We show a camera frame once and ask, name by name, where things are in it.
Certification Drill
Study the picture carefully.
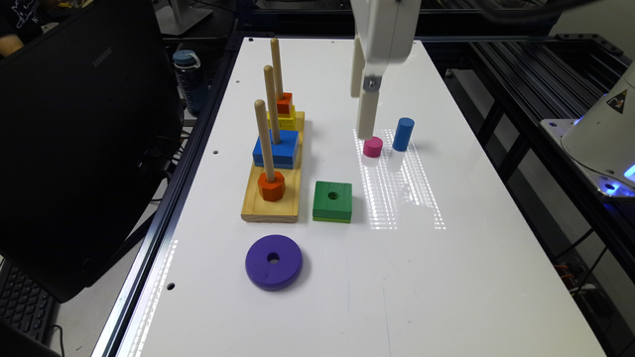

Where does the blue tall cylinder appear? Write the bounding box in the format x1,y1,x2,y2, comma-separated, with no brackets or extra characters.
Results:
392,117,415,152

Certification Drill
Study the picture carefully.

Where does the green square block with hole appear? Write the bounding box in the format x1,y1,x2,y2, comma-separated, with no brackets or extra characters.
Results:
313,181,352,223

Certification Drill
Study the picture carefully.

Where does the purple round disc with hole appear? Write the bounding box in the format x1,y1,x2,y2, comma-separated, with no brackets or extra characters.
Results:
245,234,304,291

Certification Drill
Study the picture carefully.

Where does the yellow square block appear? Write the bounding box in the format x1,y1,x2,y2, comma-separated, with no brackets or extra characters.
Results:
277,105,297,131

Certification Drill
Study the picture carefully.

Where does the wooden peg base board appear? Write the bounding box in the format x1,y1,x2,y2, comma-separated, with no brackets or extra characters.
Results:
241,103,304,223

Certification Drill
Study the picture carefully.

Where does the pink short cylinder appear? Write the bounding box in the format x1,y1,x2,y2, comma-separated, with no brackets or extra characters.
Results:
362,136,383,158

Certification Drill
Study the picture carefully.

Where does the black Samsung monitor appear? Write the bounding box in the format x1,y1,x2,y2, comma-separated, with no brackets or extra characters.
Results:
1,0,183,301

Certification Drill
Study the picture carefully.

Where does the blue water bottle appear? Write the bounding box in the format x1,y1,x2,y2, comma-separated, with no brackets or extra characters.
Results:
173,50,209,116

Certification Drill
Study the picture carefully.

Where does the rear wooden peg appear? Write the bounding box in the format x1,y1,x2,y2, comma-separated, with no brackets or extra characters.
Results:
270,38,284,100

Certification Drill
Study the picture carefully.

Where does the orange octagon block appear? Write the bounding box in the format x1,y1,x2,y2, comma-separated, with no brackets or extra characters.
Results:
258,172,286,201

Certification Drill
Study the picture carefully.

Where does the blue square block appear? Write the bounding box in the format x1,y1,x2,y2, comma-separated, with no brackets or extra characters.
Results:
252,130,300,170

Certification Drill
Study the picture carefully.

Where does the middle wooden peg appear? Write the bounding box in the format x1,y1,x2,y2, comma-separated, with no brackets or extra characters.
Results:
263,64,281,145

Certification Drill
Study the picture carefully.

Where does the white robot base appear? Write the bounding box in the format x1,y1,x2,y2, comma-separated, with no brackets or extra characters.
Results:
541,66,634,199

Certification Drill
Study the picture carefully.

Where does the black keyboard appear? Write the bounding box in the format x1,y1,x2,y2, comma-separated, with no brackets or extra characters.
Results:
1,260,58,344

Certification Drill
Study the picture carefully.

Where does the orange small square block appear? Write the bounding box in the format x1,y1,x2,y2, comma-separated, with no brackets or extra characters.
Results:
277,92,293,116

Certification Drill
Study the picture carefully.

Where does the wooden peg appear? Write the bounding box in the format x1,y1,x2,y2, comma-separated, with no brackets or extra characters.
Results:
270,38,284,100
254,99,276,183
263,64,281,145

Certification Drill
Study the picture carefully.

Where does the front wooden peg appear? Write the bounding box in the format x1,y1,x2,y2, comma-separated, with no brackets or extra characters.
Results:
254,99,276,183

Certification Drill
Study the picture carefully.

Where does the grey monitor stand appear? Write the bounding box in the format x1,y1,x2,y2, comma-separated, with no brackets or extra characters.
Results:
155,0,213,36

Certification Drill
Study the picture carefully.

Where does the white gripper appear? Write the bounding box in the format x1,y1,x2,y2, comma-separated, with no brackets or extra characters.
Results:
350,0,422,140

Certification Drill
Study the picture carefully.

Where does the person forearm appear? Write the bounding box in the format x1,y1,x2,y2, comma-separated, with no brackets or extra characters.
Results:
0,34,24,58

